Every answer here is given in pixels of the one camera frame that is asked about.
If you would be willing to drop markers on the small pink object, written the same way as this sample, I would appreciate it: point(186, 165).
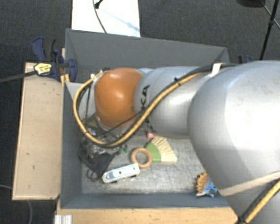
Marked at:
point(150, 135)

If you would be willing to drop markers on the pale wood board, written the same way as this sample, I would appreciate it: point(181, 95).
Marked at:
point(40, 136)

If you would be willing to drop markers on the green and cream hand fan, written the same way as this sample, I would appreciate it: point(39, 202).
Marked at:
point(162, 150)

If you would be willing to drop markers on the grey metal bin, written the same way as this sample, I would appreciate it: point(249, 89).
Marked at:
point(164, 179)

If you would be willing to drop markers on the blue and orange toy dinosaur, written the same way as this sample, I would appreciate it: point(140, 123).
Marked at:
point(205, 187)

